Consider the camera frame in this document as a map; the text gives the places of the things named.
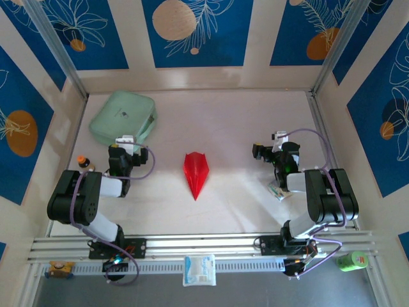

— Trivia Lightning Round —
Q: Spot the red paper sheet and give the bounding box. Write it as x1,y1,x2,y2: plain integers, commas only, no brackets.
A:
183,151,211,202

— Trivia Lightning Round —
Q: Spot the small bottle orange cap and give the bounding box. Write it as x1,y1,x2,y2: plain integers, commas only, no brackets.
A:
76,155,96,174

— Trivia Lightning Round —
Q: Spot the white green snack packet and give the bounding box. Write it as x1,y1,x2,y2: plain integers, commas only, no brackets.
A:
266,178,294,203

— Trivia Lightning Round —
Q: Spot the mint green zip pouch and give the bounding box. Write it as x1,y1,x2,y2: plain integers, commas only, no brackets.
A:
88,90,157,154

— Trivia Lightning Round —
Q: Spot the orange blue toy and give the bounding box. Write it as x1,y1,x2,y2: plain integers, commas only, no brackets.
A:
44,260,76,279

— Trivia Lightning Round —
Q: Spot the green can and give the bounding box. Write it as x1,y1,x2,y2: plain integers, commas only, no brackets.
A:
336,251,369,273

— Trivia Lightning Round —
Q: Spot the white blue tissue pack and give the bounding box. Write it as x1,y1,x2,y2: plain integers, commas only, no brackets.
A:
182,254,217,287

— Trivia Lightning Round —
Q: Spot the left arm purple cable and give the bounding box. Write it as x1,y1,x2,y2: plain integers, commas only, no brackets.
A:
69,144,157,287

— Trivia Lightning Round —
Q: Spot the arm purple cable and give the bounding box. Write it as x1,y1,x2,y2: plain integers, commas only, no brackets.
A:
282,128,349,279
69,144,157,287

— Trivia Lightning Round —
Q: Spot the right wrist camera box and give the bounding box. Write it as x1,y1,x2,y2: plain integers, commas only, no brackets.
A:
271,130,290,151

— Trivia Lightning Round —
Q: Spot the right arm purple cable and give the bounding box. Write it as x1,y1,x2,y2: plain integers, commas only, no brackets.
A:
282,128,349,279

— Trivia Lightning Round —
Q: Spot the aluminium side rail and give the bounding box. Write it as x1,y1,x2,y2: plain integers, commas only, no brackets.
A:
305,91,359,230

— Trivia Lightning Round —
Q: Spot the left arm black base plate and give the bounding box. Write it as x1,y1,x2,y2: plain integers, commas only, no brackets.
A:
88,238,148,260

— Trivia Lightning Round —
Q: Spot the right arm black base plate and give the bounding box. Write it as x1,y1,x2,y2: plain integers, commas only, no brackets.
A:
258,235,317,256

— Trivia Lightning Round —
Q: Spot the aluminium mounting rail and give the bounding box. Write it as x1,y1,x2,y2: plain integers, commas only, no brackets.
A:
27,230,380,262

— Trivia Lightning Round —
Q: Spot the slotted grey cable duct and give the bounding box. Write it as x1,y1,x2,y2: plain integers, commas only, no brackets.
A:
41,259,287,276

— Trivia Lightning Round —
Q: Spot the aluminium frame post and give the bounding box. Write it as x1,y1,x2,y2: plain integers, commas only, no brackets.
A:
24,0,89,100
311,0,373,95

